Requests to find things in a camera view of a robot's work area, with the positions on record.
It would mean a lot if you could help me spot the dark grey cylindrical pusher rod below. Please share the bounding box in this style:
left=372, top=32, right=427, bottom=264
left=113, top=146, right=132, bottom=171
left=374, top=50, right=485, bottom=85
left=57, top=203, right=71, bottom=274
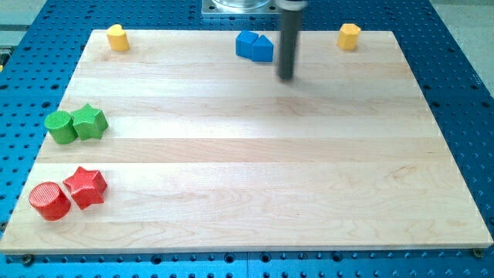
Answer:
left=276, top=0, right=308, bottom=80

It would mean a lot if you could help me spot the red cylinder block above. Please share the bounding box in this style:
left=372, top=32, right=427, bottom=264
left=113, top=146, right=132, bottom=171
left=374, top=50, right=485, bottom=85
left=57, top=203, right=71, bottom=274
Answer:
left=29, top=181, right=71, bottom=221

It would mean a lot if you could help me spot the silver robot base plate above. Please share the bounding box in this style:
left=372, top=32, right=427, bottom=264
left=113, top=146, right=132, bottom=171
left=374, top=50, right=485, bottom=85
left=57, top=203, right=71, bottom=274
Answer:
left=201, top=0, right=279, bottom=15

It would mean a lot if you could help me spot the blue pentagon block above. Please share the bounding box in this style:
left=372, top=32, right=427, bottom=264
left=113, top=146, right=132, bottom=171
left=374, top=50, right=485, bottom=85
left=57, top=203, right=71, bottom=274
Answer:
left=251, top=35, right=274, bottom=63

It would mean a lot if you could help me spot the red star block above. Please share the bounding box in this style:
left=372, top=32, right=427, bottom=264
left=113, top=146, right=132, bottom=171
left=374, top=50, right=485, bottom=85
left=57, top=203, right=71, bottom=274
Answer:
left=63, top=167, right=107, bottom=210

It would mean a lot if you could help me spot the yellow hexagon block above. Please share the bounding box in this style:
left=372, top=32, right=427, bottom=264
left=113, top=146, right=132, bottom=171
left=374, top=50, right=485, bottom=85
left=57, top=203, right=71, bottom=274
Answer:
left=337, top=23, right=361, bottom=50

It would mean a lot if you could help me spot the green cylinder block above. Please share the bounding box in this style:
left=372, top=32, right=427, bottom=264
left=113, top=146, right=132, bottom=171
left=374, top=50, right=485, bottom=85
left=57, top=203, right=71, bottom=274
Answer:
left=44, top=110, right=78, bottom=144

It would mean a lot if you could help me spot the green star block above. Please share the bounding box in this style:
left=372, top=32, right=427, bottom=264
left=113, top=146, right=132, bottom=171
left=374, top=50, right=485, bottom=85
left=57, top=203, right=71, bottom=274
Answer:
left=71, top=103, right=109, bottom=141

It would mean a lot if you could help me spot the yellow heart block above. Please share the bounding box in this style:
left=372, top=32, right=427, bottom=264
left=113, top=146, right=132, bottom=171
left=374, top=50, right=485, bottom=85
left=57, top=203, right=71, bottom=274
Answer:
left=106, top=24, right=130, bottom=52

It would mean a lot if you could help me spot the blue cube block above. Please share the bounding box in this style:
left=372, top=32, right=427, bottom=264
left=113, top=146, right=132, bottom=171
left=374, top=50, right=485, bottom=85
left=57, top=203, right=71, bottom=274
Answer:
left=235, top=30, right=259, bottom=59

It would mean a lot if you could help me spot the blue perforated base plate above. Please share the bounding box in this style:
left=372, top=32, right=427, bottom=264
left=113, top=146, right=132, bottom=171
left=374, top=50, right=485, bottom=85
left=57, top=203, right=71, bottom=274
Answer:
left=1, top=0, right=493, bottom=277

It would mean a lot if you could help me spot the light wooden board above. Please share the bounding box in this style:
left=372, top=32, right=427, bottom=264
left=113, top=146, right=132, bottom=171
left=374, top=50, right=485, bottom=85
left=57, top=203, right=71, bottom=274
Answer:
left=1, top=29, right=492, bottom=254

